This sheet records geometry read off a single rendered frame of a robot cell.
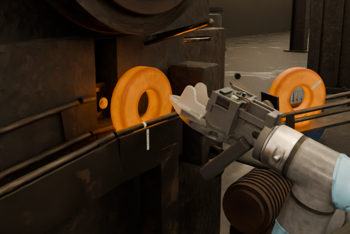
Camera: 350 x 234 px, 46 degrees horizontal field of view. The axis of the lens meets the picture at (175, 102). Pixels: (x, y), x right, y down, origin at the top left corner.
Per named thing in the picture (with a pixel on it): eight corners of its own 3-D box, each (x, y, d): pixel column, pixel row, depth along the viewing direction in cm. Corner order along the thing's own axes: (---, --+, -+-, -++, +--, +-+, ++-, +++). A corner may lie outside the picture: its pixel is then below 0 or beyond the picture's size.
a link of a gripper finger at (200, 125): (191, 104, 76) (230, 125, 72) (189, 112, 77) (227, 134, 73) (177, 109, 73) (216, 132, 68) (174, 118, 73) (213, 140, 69)
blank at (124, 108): (111, 63, 76) (124, 65, 74) (164, 66, 89) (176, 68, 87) (106, 145, 78) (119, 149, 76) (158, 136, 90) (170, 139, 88)
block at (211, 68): (166, 159, 102) (165, 63, 96) (184, 150, 108) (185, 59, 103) (202, 169, 95) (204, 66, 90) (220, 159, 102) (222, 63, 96)
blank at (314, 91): (286, 137, 108) (294, 140, 105) (255, 94, 102) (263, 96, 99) (327, 98, 109) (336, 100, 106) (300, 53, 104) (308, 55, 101)
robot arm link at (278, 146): (293, 167, 70) (274, 183, 64) (270, 154, 73) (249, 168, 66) (310, 130, 67) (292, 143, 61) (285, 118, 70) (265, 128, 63)
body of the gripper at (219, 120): (230, 82, 75) (289, 111, 69) (216, 123, 78) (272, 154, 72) (208, 89, 69) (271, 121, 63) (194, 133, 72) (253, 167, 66)
